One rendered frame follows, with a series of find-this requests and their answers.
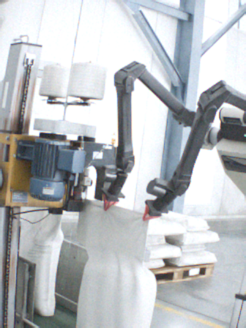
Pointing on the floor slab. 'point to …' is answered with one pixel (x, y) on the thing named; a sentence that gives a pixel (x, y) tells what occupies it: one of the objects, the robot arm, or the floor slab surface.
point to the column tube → (9, 113)
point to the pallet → (175, 274)
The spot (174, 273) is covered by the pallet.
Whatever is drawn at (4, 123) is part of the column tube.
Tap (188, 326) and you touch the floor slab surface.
